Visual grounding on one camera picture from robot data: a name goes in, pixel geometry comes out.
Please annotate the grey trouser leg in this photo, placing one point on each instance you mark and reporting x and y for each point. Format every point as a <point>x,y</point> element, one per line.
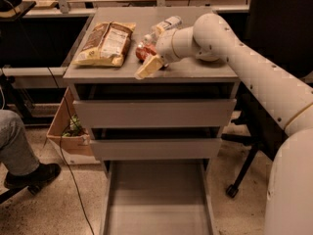
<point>15,151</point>

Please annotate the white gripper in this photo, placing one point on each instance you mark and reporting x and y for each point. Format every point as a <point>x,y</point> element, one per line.
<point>165,46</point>

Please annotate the cardboard box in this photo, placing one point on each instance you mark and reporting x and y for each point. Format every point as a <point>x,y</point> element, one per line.
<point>75,150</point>

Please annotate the green plant in box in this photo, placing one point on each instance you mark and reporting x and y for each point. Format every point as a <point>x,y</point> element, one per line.
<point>74,128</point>

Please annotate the brown chip bag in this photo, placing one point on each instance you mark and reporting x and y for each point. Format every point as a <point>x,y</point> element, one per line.
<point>107,45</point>

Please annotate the grey middle drawer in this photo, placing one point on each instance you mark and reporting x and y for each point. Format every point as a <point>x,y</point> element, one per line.
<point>155,149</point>

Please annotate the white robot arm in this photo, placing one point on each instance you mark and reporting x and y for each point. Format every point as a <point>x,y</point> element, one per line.
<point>287,99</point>

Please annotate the grey drawer cabinet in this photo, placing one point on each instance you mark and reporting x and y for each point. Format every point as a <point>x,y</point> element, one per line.
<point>188,79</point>

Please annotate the white paper bowl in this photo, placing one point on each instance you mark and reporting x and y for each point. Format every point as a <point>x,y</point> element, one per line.
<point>206,56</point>

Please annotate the black shoe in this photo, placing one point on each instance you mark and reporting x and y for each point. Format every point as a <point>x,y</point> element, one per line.
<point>44,174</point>

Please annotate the grey top drawer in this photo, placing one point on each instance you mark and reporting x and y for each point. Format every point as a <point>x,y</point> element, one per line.
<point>154,113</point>

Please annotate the grey open bottom drawer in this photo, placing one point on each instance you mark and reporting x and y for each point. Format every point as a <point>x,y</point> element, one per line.
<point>157,198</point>

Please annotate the clear plastic water bottle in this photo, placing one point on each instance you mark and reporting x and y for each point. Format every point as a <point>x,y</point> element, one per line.
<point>167,24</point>

